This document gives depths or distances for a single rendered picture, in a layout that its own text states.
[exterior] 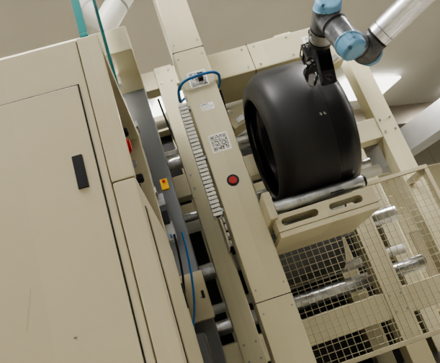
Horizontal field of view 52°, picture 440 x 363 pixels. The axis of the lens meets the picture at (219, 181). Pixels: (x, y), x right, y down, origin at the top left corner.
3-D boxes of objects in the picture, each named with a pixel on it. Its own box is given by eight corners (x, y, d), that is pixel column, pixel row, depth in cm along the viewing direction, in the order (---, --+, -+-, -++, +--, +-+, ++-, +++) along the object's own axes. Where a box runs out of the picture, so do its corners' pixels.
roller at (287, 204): (271, 213, 159) (274, 217, 155) (268, 201, 158) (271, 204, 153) (362, 184, 162) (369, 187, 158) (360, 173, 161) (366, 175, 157)
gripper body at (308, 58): (319, 51, 150) (325, 24, 139) (330, 70, 146) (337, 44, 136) (297, 57, 149) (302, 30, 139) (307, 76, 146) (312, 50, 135)
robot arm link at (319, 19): (325, 14, 120) (309, -7, 124) (319, 43, 130) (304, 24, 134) (351, 3, 122) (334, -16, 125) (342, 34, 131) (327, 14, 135)
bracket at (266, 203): (271, 220, 149) (261, 193, 152) (261, 244, 186) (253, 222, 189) (280, 217, 149) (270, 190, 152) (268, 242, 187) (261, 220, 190)
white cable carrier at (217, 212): (213, 217, 162) (177, 104, 177) (214, 220, 167) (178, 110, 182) (225, 212, 163) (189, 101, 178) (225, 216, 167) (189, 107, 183)
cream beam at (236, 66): (209, 82, 209) (199, 55, 214) (210, 109, 233) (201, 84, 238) (331, 47, 214) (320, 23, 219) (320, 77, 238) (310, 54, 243)
